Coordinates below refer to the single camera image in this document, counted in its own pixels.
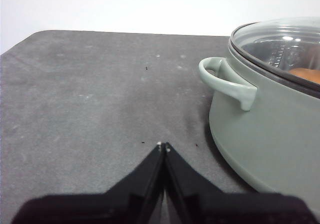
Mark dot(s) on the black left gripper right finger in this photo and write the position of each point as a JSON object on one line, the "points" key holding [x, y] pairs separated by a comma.
{"points": [[212, 209]]}

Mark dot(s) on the pale green pot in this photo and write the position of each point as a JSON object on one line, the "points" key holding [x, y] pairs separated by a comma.
{"points": [[270, 139]]}

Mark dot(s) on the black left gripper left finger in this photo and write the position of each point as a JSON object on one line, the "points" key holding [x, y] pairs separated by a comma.
{"points": [[125, 204]]}

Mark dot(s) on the brown potato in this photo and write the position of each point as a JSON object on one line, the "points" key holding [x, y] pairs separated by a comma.
{"points": [[306, 74]]}

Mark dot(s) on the glass lid with pale knob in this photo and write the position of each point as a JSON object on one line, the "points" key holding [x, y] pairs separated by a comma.
{"points": [[275, 39]]}

